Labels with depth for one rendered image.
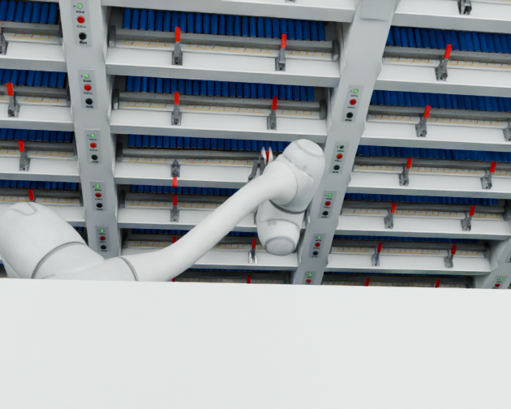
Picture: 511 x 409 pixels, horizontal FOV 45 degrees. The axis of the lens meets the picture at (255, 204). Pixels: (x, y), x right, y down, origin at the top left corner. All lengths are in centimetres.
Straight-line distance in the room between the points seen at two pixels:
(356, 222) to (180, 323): 180
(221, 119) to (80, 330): 149
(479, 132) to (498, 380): 166
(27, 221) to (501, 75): 127
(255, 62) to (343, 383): 142
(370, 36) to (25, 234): 94
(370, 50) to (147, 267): 80
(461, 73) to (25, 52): 114
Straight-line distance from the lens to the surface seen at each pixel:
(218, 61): 165
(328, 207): 197
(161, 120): 176
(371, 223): 209
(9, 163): 195
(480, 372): 32
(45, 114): 180
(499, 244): 235
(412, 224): 214
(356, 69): 167
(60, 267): 121
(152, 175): 187
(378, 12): 160
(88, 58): 165
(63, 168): 191
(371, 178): 196
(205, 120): 176
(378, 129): 184
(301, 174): 143
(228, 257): 215
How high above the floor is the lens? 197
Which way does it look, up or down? 43 degrees down
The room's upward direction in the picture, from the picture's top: 8 degrees clockwise
